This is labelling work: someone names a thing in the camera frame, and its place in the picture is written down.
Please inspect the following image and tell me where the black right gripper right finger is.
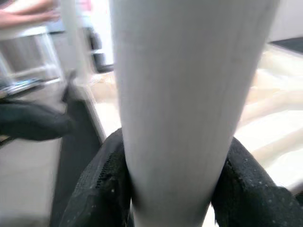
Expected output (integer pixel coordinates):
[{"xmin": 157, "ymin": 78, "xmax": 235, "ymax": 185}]
[{"xmin": 213, "ymin": 138, "xmax": 303, "ymax": 227}]

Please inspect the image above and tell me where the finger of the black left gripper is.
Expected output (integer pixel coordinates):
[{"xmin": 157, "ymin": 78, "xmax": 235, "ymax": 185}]
[{"xmin": 0, "ymin": 101, "xmax": 76, "ymax": 141}]

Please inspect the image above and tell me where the white plastic table leg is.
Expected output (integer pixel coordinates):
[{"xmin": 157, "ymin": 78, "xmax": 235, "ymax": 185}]
[
  {"xmin": 60, "ymin": 0, "xmax": 96, "ymax": 81},
  {"xmin": 110, "ymin": 0, "xmax": 282, "ymax": 227}
]

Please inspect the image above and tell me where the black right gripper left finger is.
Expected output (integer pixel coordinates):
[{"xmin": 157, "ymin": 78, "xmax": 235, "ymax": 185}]
[{"xmin": 59, "ymin": 129, "xmax": 133, "ymax": 227}]

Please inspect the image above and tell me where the white plastic table top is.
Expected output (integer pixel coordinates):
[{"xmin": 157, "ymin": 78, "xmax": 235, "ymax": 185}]
[{"xmin": 82, "ymin": 42, "xmax": 303, "ymax": 194}]

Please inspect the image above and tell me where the white stool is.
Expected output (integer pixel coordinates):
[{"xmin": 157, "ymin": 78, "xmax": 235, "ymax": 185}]
[{"xmin": 0, "ymin": 25, "xmax": 65, "ymax": 85}]

